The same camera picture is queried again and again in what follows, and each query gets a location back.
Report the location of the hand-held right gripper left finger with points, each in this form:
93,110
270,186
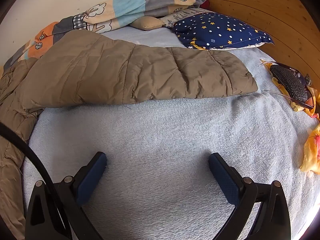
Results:
91,177

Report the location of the patchwork printed quilt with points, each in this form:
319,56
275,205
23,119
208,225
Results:
130,5

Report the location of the black patterned glasses case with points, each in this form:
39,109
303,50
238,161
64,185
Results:
287,82

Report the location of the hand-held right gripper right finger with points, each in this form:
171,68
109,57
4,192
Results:
223,177

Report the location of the yellow floral cloth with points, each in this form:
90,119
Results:
311,152

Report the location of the brown quilted puffer jacket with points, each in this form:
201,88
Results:
125,72

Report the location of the dark-framed sunglasses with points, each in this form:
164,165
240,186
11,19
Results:
292,68

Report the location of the red cloth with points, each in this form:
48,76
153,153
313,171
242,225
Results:
206,5

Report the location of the wooden headboard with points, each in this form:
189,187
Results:
275,17

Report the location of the navy star-print pillow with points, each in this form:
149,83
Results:
220,32

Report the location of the light blue bed sheet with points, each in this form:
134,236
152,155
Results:
160,130

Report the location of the small beige pillow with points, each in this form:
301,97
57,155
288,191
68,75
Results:
147,23

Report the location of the grey sketch-print pillow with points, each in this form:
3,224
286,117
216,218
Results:
180,15

